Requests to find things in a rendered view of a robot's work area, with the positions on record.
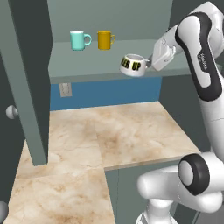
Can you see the grey-green wall cabinet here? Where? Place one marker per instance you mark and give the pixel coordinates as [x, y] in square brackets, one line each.
[116, 38]

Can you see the grey-green cabinet door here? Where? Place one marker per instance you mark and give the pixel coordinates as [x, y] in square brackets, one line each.
[27, 78]

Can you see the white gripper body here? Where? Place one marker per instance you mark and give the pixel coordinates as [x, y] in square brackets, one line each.
[162, 55]

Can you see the white mug with black print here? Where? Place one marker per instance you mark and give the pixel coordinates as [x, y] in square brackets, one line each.
[133, 66]

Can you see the white wall outlet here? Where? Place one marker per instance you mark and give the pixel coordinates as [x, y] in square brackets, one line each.
[65, 89]

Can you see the yellow mug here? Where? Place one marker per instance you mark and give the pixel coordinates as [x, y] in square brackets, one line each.
[104, 40]

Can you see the turquoise mug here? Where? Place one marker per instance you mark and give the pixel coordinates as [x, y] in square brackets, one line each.
[77, 40]

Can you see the grey-green base cabinet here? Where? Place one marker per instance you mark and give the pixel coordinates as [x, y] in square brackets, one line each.
[140, 186]

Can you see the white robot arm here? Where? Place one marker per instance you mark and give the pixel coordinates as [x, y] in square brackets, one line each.
[208, 122]

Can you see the round grey door knob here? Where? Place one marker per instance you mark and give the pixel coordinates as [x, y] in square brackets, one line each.
[11, 112]

